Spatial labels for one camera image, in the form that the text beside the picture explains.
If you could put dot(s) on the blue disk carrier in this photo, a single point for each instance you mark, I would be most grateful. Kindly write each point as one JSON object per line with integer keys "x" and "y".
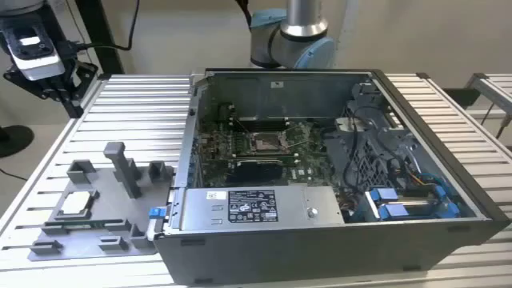
{"x": 383, "y": 193}
{"x": 394, "y": 211}

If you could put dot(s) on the silver square CPU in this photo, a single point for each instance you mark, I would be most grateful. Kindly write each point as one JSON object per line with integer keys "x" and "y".
{"x": 77, "y": 202}

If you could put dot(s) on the blue case latch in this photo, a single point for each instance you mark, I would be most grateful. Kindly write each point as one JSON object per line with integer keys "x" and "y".
{"x": 157, "y": 213}

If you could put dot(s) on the green motherboard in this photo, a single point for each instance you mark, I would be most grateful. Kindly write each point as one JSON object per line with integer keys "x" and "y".
{"x": 306, "y": 150}

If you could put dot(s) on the grey parts rack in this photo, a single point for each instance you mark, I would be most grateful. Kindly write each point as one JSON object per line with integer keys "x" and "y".
{"x": 109, "y": 237}

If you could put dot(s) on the aluminium frame table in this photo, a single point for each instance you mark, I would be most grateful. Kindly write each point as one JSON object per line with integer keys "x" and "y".
{"x": 490, "y": 85}

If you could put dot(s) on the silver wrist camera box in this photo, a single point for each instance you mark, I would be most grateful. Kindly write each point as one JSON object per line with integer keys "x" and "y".
{"x": 38, "y": 66}

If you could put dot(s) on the silver power supply unit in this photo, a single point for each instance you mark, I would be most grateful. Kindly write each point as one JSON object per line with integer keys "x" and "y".
{"x": 289, "y": 210}

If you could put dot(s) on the black open PC case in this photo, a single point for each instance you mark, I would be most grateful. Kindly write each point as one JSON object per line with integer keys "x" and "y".
{"x": 281, "y": 258}

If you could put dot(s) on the black box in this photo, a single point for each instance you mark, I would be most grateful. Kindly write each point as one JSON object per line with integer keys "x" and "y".
{"x": 461, "y": 97}

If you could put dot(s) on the grey metal drive cage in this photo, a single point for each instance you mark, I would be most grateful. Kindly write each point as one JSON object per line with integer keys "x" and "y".
{"x": 373, "y": 156}

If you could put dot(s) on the black RAM slot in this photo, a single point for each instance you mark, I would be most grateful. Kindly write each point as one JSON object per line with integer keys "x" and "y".
{"x": 261, "y": 121}
{"x": 261, "y": 127}

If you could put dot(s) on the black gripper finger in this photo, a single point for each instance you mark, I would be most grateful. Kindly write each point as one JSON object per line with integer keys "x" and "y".
{"x": 86, "y": 75}
{"x": 45, "y": 91}

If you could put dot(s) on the black round stand base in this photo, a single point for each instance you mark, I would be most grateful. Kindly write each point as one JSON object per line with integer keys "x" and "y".
{"x": 17, "y": 141}

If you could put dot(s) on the black upright post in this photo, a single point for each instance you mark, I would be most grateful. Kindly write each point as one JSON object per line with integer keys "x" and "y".
{"x": 101, "y": 36}

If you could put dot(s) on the green RAM stick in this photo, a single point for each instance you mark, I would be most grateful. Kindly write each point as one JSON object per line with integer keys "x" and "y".
{"x": 85, "y": 223}

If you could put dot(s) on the black graphics card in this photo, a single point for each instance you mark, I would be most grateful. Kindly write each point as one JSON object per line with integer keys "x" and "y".
{"x": 258, "y": 172}

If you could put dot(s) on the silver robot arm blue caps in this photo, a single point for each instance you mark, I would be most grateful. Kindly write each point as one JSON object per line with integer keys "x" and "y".
{"x": 305, "y": 18}

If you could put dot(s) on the CPU socket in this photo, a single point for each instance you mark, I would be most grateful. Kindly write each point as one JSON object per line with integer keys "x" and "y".
{"x": 266, "y": 145}

